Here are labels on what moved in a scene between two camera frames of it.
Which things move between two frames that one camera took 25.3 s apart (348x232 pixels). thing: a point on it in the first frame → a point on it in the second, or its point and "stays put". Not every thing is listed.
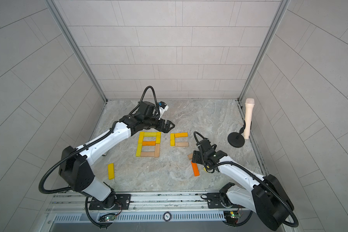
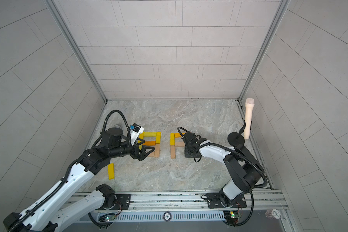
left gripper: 166,129 → 141,156
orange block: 149,143 stays put
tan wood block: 157,150 stays put
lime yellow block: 150,134 stays put
